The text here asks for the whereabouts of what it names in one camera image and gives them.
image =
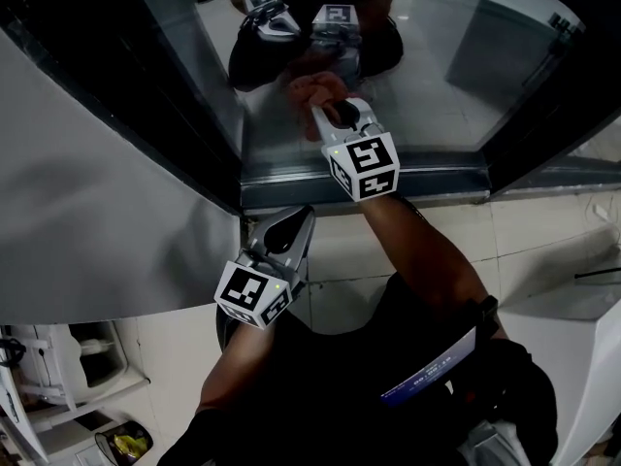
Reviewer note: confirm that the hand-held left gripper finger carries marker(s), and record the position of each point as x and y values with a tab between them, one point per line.
257	236
302	248

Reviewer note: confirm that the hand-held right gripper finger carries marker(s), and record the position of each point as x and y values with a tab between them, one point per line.
326	129
371	124

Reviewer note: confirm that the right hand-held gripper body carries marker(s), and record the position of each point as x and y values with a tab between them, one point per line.
364	163

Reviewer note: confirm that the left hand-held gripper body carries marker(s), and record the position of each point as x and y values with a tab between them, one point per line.
240	291

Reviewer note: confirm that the dark red cloth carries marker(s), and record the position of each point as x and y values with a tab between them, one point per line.
320	90

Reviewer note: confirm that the clear window glass pane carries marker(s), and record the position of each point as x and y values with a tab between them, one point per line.
427	66

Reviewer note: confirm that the person's left forearm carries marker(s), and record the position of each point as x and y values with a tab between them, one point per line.
228	367

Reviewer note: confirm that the person's right forearm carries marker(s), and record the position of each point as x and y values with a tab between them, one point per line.
422	250

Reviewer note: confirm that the person's black trousers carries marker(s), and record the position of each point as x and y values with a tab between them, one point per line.
402	304

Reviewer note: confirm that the chest-mounted display screen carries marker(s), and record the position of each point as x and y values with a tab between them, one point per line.
432	367

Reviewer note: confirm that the white power adapter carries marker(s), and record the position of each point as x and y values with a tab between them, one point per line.
600	210

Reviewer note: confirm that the black curved tool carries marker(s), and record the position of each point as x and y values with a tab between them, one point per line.
599	274

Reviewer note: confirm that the grey chest harness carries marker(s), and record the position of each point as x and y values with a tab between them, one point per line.
495	444

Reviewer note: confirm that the white low cabinet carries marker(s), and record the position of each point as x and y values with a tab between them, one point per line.
582	357

